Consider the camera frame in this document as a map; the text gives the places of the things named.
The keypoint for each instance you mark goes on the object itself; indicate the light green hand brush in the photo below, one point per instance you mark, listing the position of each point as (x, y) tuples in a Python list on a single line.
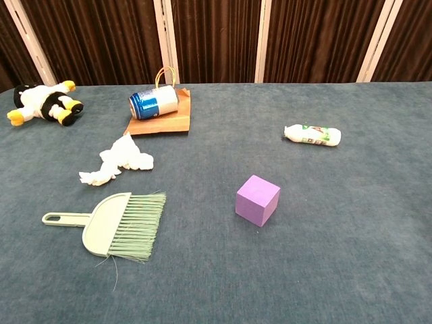
[(101, 229)]

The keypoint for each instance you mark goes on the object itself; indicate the purple cube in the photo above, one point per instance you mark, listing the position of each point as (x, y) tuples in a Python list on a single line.
[(256, 202)]

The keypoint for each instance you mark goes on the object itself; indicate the brown paper bag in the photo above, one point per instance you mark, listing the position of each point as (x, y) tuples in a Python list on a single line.
[(168, 125)]

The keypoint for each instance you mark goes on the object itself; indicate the blue and white can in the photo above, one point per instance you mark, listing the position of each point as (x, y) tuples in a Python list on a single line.
[(155, 101)]

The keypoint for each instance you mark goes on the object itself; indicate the crumpled white paper tissue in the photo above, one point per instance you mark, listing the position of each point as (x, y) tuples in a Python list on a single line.
[(125, 155)]

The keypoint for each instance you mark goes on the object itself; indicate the small white plastic bottle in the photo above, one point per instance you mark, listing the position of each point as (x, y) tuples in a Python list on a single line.
[(314, 135)]

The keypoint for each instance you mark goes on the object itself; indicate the blue felt table cover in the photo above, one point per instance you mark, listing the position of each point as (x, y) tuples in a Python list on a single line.
[(303, 253)]

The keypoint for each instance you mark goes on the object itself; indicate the brown pleated curtain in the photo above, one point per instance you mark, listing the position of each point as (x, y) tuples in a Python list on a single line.
[(101, 33)]

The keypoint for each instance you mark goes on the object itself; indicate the penguin plush toy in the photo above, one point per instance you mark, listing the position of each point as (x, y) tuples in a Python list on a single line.
[(37, 101)]

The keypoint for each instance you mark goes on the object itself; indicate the white screen frame post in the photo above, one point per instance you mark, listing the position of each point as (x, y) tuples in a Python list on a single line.
[(165, 33), (263, 33), (378, 37), (30, 40)]

